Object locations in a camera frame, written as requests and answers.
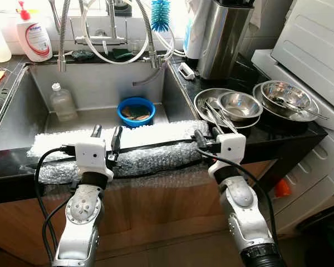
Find steel tongs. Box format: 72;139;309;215
200;97;240;136

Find shallow steel plate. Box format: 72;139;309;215
253;82;321;123
194;87;262;130

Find small steel bowl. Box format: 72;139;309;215
218;91;264;123

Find blue plastic bowl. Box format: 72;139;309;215
117;97;156;128

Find brown scouring pad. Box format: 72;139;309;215
124;106;151;121

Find bubble wrap padding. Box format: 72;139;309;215
25;120;234;187

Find clear plastic bottle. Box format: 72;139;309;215
49;82;78;122

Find stainless steel sink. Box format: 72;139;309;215
0;58;204;154

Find light wood cabinet door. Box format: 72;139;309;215
0;161;279;266

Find small white clip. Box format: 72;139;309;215
178;62;195;76

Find dark green sponge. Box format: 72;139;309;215
71;50;95;61
111;48;135;60

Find small orange object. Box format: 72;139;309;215
274;178;293;198

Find large steel bowl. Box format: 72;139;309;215
260;80;312;112

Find chrome faucet mixer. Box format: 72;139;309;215
72;0;129;48

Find stainless steel knife block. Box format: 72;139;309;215
196;0;256;81

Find clear plastic dish tray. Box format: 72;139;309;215
0;67;26;131

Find white canister blue label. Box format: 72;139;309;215
181;0;212;61

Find steel spoon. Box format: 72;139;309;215
273;96;330;120

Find white soap pump bottle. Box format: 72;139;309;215
16;0;53;62

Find blue bottle brush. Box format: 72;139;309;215
150;0;173;33

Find white washing machine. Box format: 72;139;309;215
250;0;334;240

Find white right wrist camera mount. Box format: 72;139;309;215
209;133;247;179

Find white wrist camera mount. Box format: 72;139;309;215
209;133;247;179
73;135;115;181

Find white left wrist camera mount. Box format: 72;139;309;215
73;135;115;181

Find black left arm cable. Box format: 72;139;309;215
33;144;78;262

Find black strap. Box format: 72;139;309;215
22;136;207;170

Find white water hose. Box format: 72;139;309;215
81;0;187;65

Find steel spring faucet hose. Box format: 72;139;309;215
57;0;72;73

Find flexible steel faucet hose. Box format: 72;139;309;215
136;0;162;68

